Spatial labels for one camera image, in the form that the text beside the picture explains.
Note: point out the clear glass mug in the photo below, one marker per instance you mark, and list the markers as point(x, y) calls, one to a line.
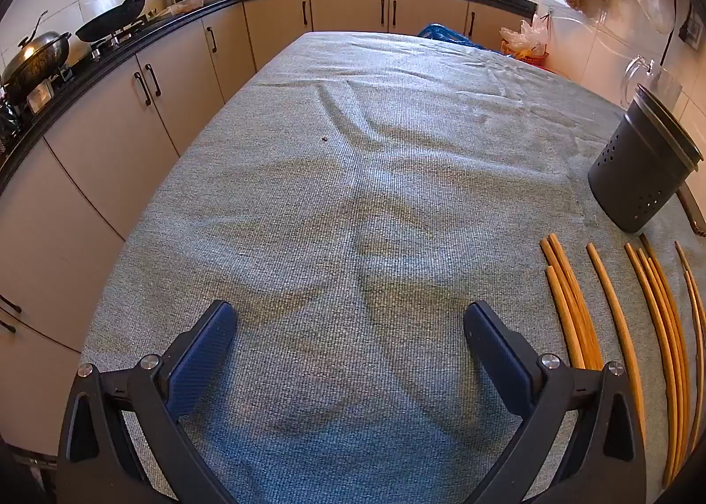
point(634, 74)

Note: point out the small red basket with bags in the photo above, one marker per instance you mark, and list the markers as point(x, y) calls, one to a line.
point(527, 41)

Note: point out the dark grey perforated utensil holder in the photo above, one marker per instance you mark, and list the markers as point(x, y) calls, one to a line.
point(634, 168)

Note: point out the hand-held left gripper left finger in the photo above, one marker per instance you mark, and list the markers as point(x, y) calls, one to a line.
point(204, 355)

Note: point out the blue plastic bag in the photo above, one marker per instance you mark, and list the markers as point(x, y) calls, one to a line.
point(441, 33)

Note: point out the white power strip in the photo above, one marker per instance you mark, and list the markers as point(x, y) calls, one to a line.
point(692, 30)

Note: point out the wok with metal lid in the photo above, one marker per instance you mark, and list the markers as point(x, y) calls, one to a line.
point(36, 60)

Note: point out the bunch of wooden chopsticks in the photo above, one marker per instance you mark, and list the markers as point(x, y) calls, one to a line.
point(576, 319)

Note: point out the dark brown bar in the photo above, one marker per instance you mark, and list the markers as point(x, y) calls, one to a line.
point(692, 212)

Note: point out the black gas stove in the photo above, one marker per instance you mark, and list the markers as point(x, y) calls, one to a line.
point(129, 30)

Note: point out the grey-blue tablecloth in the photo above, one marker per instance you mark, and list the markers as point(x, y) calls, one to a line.
point(353, 179)

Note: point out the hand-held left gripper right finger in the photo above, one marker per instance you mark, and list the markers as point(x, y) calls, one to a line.
point(496, 355)

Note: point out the beige lower kitchen cabinets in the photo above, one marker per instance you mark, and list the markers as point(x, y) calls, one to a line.
point(110, 123)

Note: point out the clear food container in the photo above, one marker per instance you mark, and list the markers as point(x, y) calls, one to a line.
point(187, 2)

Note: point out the black frying pan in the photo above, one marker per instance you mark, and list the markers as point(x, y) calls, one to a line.
point(110, 22)

